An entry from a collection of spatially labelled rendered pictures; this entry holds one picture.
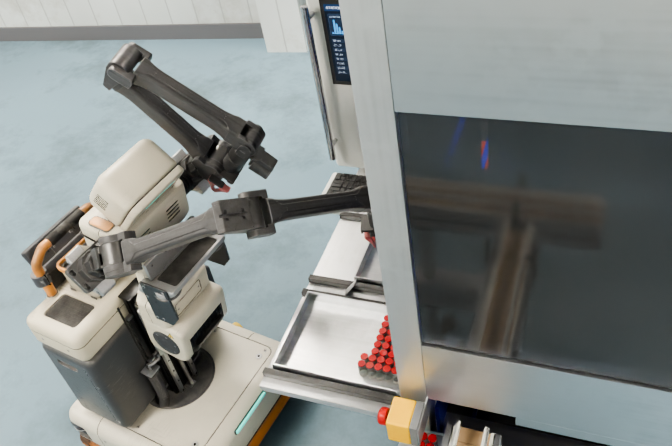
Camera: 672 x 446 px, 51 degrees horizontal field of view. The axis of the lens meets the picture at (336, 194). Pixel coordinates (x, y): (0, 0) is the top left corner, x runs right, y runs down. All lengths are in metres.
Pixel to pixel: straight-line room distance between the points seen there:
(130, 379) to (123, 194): 0.91
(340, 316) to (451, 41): 1.16
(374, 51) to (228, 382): 1.87
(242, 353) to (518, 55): 2.01
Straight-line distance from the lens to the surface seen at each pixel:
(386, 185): 1.21
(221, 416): 2.66
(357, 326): 1.99
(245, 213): 1.64
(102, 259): 1.86
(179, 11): 5.61
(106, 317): 2.41
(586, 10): 0.98
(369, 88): 1.10
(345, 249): 2.20
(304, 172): 3.97
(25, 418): 3.38
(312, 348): 1.97
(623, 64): 1.01
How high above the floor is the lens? 2.42
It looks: 40 degrees down
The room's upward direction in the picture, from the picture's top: 11 degrees counter-clockwise
